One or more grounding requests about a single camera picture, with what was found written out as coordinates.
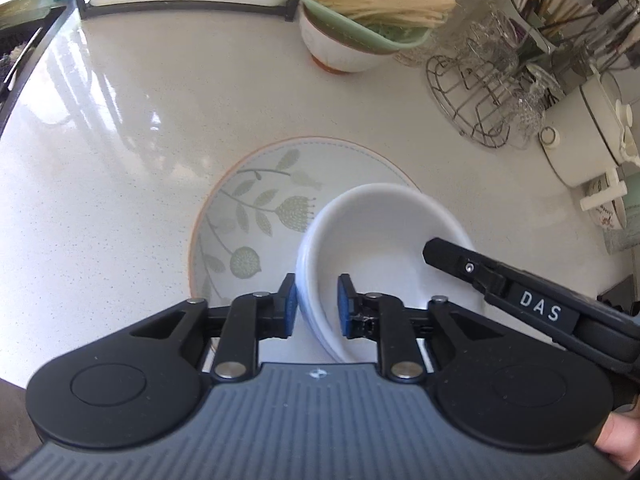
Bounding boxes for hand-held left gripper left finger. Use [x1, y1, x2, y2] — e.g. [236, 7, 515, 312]
[130, 272, 299, 382]

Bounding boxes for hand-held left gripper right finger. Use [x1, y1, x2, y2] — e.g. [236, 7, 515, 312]
[336, 274, 496, 382]

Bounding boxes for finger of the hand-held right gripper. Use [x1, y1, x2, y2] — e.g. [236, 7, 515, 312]
[422, 237, 582, 335]

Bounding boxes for plain white bowl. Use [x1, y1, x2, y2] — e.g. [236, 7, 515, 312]
[296, 183, 484, 365]

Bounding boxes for floral plate with orange rim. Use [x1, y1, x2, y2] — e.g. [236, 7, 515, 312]
[189, 136, 423, 356]

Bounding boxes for person's right hand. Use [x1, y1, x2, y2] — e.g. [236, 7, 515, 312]
[595, 406, 640, 473]

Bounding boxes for floral white pot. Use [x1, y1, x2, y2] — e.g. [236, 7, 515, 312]
[580, 169, 632, 233]

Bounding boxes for white enamel pot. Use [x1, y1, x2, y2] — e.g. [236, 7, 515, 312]
[538, 66, 640, 189]

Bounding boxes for crystal glasses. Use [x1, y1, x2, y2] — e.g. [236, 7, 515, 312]
[465, 7, 553, 137]

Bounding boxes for green colander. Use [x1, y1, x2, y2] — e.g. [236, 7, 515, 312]
[292, 0, 437, 54]

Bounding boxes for white bowl with orange base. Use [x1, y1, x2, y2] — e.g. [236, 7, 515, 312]
[298, 7, 387, 75]

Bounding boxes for chopsticks and utensils holder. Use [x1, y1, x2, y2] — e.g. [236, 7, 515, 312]
[500, 0, 640, 97]

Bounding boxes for black kitchen sink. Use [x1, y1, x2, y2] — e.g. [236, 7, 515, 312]
[0, 0, 100, 136]

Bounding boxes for round wire rack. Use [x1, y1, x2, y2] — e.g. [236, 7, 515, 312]
[426, 54, 517, 150]

